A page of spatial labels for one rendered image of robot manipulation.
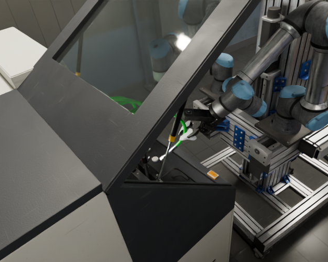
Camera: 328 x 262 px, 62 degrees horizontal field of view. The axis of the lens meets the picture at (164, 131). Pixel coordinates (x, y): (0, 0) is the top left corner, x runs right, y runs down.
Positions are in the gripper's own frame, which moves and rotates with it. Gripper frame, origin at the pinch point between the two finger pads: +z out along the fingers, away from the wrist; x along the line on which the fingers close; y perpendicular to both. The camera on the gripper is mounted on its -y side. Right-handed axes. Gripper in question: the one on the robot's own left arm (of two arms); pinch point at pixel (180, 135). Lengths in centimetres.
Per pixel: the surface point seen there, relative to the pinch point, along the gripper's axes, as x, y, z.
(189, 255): -40, 27, 32
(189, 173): 1.4, 29.6, 25.0
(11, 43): 58, -69, 40
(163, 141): 22.1, 18.1, 30.2
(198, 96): 182, 149, 91
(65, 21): 217, -29, 110
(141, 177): -3.9, 2.3, 32.9
